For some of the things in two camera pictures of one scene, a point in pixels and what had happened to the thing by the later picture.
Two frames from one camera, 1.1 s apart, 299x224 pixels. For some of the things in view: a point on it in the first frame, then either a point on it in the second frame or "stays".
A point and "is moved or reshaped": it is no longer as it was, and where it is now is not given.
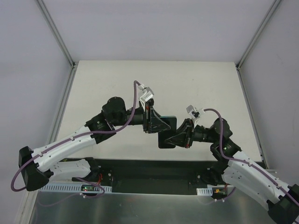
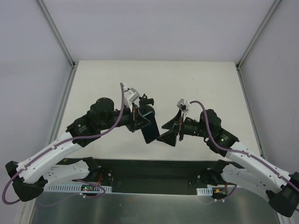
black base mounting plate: [169, 176] stays
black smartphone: [171, 121] is moved or reshaped
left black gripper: [147, 118] -> [134, 119]
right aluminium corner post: [241, 59] stays
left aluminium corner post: [55, 32] stays
